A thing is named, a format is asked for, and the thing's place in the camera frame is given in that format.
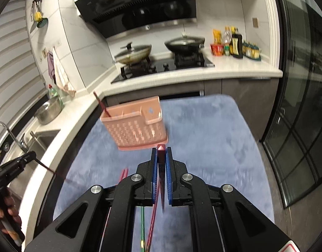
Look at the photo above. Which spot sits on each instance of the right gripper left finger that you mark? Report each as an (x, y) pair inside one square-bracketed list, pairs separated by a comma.
[(154, 159)]

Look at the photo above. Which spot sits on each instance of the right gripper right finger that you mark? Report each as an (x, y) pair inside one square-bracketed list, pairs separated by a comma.
[(169, 175)]

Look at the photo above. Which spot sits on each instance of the maroon chopstick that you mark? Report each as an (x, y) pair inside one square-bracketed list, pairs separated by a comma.
[(152, 223), (161, 160)]

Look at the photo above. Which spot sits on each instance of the bright red chopstick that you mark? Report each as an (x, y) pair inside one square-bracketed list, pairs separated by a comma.
[(123, 174), (107, 221)]

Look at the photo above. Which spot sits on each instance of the dark red chopstick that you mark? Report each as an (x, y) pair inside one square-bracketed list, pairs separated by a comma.
[(101, 104), (55, 173)]

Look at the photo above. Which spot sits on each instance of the green chopstick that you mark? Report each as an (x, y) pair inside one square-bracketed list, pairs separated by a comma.
[(142, 230)]

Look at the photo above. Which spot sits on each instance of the chrome kitchen faucet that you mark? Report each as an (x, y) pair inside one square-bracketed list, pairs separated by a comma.
[(8, 139)]

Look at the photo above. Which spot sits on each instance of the pink perforated utensil basket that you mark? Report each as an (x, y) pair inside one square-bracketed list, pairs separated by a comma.
[(136, 125)]

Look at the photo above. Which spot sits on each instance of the grey-blue plush mat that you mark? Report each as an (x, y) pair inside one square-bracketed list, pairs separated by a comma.
[(208, 134)]

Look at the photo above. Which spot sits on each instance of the stainless steel sink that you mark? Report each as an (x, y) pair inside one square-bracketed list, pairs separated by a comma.
[(37, 142)]

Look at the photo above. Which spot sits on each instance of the stainless steel bowl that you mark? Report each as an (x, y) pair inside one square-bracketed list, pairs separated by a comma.
[(49, 111)]

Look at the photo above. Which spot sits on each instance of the window blinds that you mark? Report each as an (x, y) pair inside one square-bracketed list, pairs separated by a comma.
[(21, 84)]

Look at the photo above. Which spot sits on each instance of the green dish soap bottle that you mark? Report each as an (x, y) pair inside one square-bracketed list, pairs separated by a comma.
[(54, 93)]

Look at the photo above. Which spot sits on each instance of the black gas stove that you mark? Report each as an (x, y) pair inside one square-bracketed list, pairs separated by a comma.
[(150, 66)]

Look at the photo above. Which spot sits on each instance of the white hanging towel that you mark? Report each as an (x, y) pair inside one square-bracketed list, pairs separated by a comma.
[(62, 80)]

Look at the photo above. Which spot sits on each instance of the left wok with lid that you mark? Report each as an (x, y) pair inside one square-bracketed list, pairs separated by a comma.
[(133, 54)]

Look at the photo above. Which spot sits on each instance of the right black wok with lid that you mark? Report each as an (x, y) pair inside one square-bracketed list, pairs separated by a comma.
[(185, 44)]

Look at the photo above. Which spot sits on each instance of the red seasoning tub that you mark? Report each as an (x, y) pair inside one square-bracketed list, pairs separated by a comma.
[(217, 49)]

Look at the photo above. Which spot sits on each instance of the purple hanging cloth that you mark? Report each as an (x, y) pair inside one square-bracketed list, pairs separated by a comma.
[(51, 67)]

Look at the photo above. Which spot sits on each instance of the black-framed glass door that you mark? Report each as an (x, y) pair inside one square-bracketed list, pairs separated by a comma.
[(293, 141)]

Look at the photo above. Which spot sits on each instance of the dark soy sauce bottle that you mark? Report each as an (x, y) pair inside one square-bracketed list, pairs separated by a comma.
[(237, 46)]

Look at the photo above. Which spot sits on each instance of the yellow seasoning packet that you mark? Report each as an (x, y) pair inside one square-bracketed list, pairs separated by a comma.
[(217, 37)]

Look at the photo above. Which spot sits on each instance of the seasoning jar rack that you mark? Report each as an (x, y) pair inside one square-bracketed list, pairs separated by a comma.
[(251, 51)]

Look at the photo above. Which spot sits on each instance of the clear plastic bottle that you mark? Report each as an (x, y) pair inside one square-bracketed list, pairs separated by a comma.
[(227, 38)]

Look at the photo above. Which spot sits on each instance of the hanging green dish brush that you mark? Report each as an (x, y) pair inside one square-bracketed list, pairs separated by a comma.
[(37, 14)]

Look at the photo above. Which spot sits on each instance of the black range hood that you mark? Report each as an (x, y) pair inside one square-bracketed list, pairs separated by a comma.
[(113, 17)]

